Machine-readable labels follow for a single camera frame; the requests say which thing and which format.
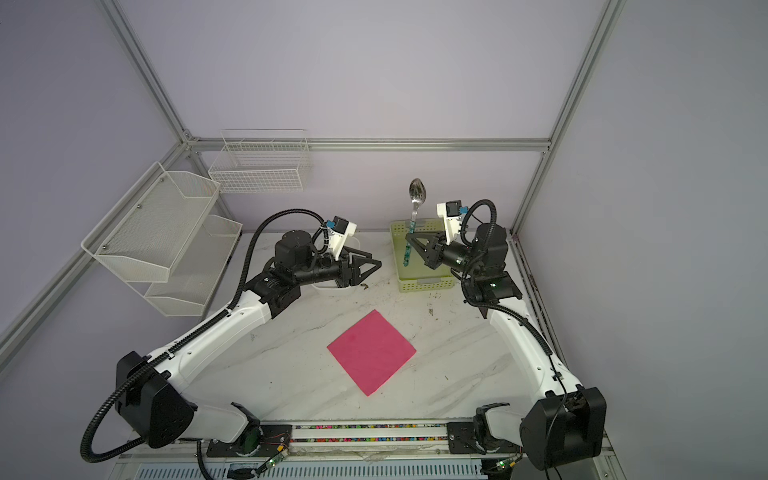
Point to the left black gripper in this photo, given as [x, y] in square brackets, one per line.
[348, 274]

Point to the white plastic tray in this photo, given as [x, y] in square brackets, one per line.
[331, 288]

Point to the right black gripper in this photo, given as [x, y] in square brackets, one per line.
[432, 252]

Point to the green perforated plastic basket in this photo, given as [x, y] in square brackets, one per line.
[416, 276]

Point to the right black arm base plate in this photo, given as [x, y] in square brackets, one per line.
[462, 440]

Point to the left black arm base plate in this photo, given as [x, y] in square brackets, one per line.
[264, 444]

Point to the white wire wall basket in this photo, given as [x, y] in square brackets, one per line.
[262, 161]

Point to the spoon with teal handle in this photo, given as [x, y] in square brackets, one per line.
[417, 193]

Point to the aluminium front rail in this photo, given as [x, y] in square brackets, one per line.
[363, 439]

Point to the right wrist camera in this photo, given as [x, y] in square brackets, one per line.
[452, 214]

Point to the white mesh lower shelf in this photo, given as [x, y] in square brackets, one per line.
[195, 278]

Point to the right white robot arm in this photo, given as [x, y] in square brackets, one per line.
[559, 421]

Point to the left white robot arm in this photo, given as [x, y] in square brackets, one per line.
[157, 407]

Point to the aluminium frame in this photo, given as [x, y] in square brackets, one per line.
[20, 332]

